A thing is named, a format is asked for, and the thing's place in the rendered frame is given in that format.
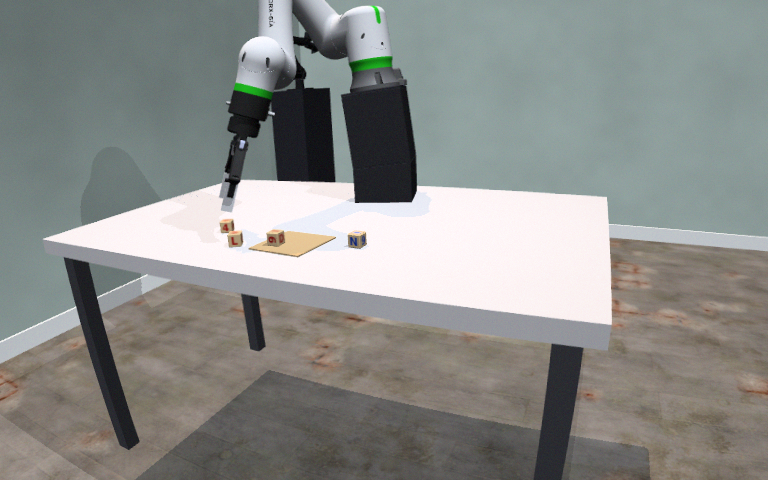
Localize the tan letter block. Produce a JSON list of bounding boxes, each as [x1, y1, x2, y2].
[[227, 231, 244, 247], [348, 230, 367, 249], [266, 229, 285, 246], [219, 219, 235, 233]]

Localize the tan flat mat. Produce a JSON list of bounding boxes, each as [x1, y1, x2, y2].
[[248, 231, 336, 257]]

